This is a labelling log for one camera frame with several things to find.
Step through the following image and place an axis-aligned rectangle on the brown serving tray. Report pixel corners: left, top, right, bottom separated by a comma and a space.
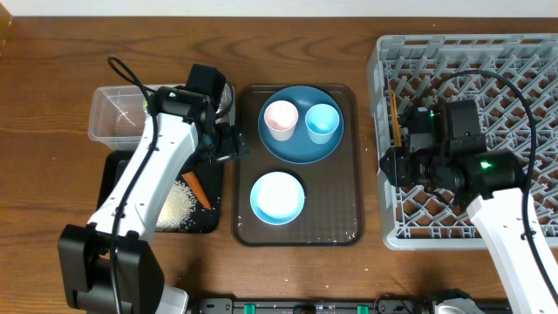
232, 85, 364, 247

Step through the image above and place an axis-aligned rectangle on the orange carrot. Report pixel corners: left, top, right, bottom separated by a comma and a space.
182, 171, 212, 210

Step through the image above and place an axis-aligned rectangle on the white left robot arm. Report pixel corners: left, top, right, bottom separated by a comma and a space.
58, 86, 244, 313

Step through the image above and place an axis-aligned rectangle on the black plastic tray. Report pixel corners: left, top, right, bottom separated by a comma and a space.
97, 150, 223, 219

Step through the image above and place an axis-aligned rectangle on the pink cup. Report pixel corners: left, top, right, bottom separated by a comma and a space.
264, 100, 299, 141

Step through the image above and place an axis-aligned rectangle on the clear plastic bin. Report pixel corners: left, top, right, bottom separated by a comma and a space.
87, 83, 236, 152

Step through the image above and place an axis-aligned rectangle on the light blue cup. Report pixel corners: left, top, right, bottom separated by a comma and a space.
304, 104, 341, 145

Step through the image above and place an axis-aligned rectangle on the grey dishwasher rack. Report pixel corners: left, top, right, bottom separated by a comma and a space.
367, 34, 557, 250

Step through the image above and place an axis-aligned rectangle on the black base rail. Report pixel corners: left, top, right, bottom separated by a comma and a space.
191, 297, 480, 314

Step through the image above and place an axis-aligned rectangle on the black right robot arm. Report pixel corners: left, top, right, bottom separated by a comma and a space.
379, 105, 557, 313

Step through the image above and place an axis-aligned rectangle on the pile of rice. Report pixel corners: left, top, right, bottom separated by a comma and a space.
156, 181, 219, 234

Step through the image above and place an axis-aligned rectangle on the dark blue plate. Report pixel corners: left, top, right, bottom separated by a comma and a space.
258, 85, 344, 164

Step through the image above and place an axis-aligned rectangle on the light blue bowl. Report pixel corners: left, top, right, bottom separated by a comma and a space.
249, 171, 306, 226

